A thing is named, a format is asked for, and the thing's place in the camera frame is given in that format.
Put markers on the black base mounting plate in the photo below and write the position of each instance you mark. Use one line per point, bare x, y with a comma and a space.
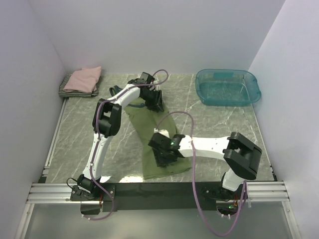
159, 196

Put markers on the aluminium rail frame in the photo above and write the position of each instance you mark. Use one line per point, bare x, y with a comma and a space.
263, 217

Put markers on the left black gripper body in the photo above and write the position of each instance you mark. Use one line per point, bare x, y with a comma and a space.
152, 98

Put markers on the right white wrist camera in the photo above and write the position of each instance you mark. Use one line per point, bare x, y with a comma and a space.
162, 131

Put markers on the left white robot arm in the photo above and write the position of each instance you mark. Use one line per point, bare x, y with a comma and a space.
107, 121

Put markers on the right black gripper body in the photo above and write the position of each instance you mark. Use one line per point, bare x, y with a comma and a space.
161, 158

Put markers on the pink folded tank top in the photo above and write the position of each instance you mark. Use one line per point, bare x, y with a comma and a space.
84, 80

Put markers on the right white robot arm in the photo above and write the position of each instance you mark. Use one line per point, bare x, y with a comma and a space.
242, 155

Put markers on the striped folded tank top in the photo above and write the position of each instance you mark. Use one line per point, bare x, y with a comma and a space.
64, 94

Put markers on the teal plastic bin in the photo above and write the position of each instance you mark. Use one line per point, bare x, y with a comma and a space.
227, 88

